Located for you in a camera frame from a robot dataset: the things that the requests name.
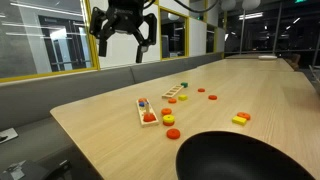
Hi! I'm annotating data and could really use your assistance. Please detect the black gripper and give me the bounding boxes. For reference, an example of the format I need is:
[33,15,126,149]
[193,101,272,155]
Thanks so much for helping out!
[88,0,158,64]

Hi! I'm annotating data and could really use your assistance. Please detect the wooden peg platform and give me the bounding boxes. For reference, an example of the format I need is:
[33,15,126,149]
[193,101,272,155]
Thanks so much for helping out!
[135,97,160,128]

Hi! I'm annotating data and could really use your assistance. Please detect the wooden slotted board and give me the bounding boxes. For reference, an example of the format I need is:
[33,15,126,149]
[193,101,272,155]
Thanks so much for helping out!
[161,84,185,100]

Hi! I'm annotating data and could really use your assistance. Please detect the grey upholstered bench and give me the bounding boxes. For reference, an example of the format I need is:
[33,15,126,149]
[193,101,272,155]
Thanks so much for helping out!
[0,51,224,180]

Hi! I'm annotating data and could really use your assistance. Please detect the large yellow framed window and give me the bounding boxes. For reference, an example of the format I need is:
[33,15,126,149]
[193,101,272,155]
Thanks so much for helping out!
[0,0,100,84]

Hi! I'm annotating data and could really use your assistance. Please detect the narrow yellow framed window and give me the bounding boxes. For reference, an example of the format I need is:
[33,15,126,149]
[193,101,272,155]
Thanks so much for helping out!
[204,23,218,54]

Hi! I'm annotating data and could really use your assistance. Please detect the light wooden table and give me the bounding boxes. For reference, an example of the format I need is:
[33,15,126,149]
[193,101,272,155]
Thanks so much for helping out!
[225,53,278,60]
[198,58,295,73]

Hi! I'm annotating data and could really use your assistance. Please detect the ceiling tube light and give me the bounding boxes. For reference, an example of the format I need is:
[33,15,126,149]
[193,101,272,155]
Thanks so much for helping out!
[238,12,264,20]

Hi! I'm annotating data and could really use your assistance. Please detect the white globe lamp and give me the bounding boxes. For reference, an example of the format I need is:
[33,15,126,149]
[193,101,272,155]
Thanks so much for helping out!
[241,0,262,11]

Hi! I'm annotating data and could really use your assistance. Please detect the long yellow block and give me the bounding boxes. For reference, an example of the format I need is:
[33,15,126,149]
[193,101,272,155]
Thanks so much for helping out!
[231,115,248,127]

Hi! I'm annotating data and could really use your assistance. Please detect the silver flat device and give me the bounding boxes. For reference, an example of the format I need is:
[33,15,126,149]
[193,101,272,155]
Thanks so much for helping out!
[0,127,19,145]

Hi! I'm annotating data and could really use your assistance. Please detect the black bowl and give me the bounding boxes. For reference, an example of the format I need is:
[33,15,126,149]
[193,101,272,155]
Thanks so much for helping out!
[175,130,316,180]

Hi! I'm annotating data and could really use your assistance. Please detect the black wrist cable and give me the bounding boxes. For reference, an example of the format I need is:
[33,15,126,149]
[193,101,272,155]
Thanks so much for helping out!
[173,0,220,15]

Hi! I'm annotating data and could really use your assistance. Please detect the large red ring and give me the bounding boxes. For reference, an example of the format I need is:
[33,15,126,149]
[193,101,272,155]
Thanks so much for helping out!
[166,128,182,140]
[143,112,157,123]

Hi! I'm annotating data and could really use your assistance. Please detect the yellow ring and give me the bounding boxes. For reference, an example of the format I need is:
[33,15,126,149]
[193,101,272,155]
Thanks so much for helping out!
[162,114,176,123]

